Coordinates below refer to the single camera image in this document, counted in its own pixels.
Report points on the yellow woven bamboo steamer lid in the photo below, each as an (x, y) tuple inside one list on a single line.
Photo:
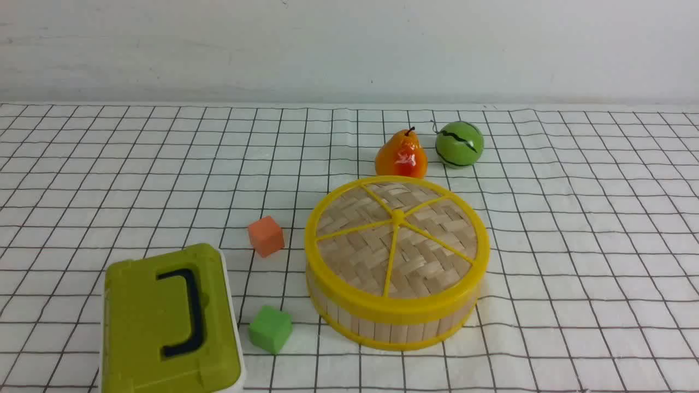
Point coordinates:
[(395, 250)]

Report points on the yellow bamboo steamer basket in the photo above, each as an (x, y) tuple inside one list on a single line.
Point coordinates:
[(382, 329)]

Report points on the orange toy pear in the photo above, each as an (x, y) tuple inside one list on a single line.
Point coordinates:
[(402, 155)]

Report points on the orange foam cube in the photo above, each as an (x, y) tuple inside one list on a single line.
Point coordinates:
[(266, 236)]

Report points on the green toy watermelon ball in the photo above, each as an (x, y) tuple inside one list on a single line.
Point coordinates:
[(459, 144)]

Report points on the green foam cube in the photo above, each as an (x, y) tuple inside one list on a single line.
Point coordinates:
[(270, 329)]

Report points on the white black grid tablecloth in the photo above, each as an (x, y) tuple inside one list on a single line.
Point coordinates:
[(592, 214)]

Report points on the green lidded box, dark handle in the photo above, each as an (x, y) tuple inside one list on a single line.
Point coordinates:
[(169, 325)]

